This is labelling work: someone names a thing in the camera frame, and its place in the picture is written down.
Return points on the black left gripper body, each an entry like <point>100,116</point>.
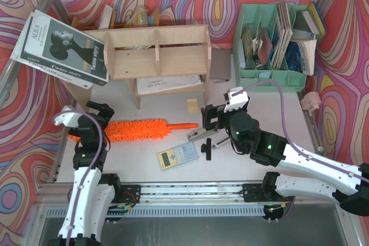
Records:
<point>101,110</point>

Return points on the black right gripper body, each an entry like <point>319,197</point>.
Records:
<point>211,117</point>

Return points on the orange microfiber duster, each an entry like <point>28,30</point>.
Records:
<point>143,129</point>

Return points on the large black-cover book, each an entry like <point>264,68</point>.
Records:
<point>62,51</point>

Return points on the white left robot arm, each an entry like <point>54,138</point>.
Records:
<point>86,215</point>

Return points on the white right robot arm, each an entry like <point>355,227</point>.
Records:
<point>341,183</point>

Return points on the wooden bookshelf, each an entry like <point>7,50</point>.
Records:
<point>133,53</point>

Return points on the grey and black stapler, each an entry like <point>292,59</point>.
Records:
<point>200,133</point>

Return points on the yellow sticky note pad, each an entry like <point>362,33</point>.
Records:
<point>192,105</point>

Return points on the black stapler remover tool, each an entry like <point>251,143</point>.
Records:
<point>220,142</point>

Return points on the black plastic clip piece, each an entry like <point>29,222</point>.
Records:
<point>206,148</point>

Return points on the white paper booklet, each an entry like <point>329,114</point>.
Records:
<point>160,84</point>

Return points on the gold scientific calculator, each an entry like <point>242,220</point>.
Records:
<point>177,155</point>

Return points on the grey notebook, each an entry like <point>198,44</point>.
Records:
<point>220,64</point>

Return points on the red brown booklet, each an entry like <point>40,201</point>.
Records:
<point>265,49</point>

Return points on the green desk organizer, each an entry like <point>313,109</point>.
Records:
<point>255,54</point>

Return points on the pink plastic piggy toy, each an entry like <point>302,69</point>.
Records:
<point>311,102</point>

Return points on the blue and yellow book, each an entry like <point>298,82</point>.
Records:
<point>310,20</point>

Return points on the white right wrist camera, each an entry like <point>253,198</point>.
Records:
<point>235,98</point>

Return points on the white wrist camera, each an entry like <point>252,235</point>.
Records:
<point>68,117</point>
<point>235,98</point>

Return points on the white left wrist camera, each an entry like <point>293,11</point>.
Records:
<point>68,117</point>

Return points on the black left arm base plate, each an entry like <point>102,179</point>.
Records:
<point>123,203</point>

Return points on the aluminium front rail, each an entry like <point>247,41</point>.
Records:
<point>155,194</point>

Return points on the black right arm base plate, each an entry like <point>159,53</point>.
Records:
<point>275,206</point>

